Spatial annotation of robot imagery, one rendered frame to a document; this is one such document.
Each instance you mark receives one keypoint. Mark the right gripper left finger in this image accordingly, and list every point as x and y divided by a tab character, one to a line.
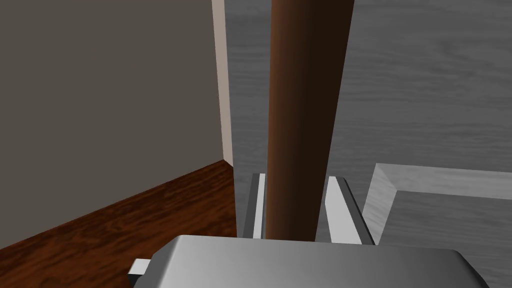
258	208

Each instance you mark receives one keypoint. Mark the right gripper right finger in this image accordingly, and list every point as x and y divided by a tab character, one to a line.
344	216

